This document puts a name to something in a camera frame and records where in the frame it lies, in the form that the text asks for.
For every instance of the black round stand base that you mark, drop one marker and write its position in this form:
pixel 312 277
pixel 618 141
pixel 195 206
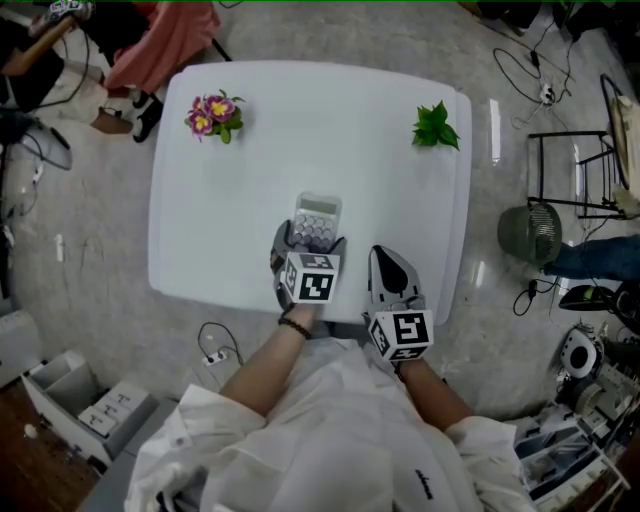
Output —
pixel 582 297

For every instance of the white power strip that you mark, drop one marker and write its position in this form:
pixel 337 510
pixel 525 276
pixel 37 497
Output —
pixel 215 357
pixel 547 93

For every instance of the green leafy pot plant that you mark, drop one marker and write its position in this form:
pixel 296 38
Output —
pixel 434 127

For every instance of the beige cloth bag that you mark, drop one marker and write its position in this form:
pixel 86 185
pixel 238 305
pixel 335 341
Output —
pixel 625 150

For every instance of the person's right forearm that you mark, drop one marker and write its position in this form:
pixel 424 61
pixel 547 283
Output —
pixel 435 395

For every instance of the purple-keyed calculator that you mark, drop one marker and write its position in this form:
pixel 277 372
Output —
pixel 317 215

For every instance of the white storage box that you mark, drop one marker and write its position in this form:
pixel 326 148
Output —
pixel 90 405

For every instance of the person's left forearm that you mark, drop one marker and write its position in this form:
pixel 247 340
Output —
pixel 265 370

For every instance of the clear plastic storage crate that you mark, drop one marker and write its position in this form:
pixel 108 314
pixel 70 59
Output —
pixel 565 450

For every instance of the white round device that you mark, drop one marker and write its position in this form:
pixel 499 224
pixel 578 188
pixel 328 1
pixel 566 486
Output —
pixel 580 352

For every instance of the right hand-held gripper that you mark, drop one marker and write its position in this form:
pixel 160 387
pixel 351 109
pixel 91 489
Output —
pixel 410 330

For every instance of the person's white shirt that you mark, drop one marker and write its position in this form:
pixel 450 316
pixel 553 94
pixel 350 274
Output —
pixel 340 440

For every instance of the purple flower pot plant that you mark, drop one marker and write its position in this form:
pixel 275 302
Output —
pixel 212 117

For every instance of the black metal rack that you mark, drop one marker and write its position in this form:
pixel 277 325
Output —
pixel 570 170

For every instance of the green mesh basket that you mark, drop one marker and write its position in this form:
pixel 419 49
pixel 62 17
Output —
pixel 530 232

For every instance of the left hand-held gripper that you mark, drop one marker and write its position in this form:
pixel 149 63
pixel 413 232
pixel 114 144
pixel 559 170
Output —
pixel 315 285

